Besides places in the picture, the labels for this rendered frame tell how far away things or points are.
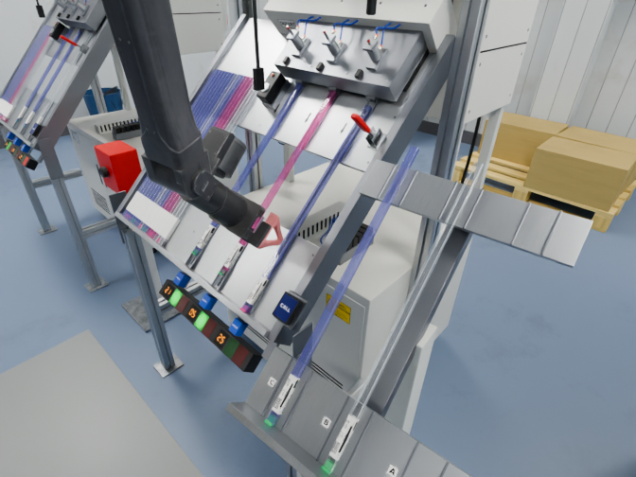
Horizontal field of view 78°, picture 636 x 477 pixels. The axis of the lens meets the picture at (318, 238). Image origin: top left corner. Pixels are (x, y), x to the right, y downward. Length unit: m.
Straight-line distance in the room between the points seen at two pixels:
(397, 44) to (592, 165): 2.22
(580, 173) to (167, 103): 2.73
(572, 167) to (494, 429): 1.87
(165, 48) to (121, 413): 0.66
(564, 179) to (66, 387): 2.82
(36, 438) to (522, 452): 1.37
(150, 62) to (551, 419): 1.65
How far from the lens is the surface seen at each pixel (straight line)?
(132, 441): 0.86
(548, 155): 3.01
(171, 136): 0.52
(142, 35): 0.47
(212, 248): 0.95
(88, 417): 0.92
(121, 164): 1.59
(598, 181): 2.99
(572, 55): 3.72
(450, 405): 1.64
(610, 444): 1.80
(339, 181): 1.62
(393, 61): 0.87
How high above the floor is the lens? 1.29
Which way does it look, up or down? 33 degrees down
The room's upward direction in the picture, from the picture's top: 1 degrees clockwise
